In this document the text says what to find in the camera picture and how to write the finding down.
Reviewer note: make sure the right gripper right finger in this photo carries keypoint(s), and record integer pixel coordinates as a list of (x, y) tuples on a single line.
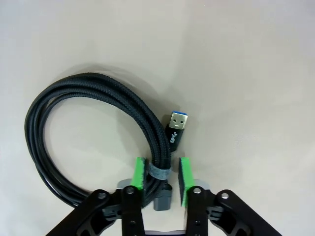
[(197, 211)]

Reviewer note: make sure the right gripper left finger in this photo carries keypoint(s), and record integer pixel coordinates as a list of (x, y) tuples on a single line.
[(131, 209)]

